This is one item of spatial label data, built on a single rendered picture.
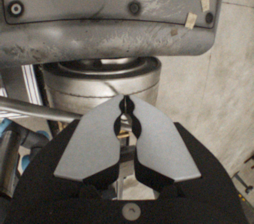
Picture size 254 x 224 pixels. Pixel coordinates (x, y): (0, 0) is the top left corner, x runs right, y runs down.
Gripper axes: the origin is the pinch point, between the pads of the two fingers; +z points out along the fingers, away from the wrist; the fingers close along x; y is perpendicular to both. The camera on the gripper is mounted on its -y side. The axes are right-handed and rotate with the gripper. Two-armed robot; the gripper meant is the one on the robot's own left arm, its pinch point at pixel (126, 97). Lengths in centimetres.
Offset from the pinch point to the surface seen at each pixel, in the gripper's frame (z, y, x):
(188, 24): 16.2, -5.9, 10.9
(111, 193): 49, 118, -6
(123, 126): 6.8, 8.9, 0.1
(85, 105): 13.7, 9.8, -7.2
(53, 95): 16.8, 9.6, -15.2
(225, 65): 200, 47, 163
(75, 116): 2.1, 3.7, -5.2
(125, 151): 51, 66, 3
